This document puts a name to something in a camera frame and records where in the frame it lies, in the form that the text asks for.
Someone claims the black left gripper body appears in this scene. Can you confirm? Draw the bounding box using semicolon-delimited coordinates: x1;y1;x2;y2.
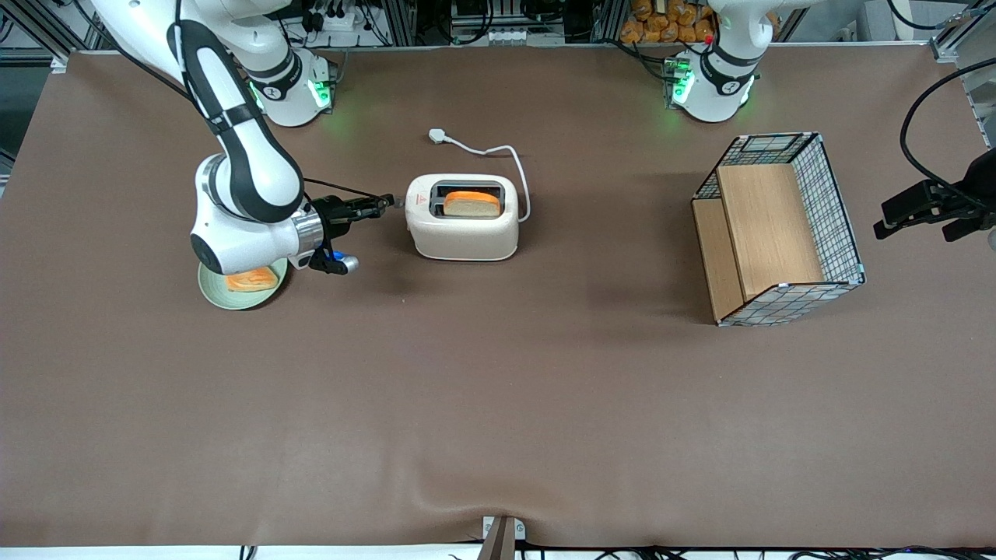
961;148;996;228

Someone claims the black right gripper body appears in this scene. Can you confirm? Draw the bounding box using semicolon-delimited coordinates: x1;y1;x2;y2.
311;194;359;250

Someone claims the white two-slot toaster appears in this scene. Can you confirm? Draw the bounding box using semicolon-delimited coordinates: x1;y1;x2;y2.
405;173;520;261

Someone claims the toast bread slice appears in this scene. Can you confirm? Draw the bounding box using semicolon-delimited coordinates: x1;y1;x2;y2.
444;191;501;218

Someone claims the triangular golden pastry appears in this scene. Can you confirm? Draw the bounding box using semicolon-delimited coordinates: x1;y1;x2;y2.
226;267;279;292

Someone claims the pale green round plate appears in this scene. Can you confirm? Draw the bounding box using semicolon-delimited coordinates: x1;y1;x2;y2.
198;261;290;311

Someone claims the white power strip with plugs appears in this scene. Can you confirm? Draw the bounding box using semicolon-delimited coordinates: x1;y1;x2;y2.
307;0;360;32

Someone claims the bag of golden bread rolls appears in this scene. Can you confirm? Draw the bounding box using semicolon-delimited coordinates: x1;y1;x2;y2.
620;0;717;45

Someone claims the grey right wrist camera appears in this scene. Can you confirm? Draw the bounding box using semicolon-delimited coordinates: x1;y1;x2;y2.
309;247;361;275

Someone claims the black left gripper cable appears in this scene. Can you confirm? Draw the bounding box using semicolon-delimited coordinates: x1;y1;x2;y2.
900;58;996;191

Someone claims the aluminium frame profile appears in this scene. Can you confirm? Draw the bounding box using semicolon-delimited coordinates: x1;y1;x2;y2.
930;6;996;149
0;0;117;72

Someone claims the white toaster cable with plug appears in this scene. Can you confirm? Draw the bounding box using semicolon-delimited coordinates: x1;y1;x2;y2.
428;128;532;224

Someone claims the wire basket with wooden shelf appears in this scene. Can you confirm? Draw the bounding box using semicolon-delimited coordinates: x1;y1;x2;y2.
691;132;866;327

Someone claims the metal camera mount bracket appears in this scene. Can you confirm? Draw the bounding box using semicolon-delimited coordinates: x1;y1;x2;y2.
482;516;527;560

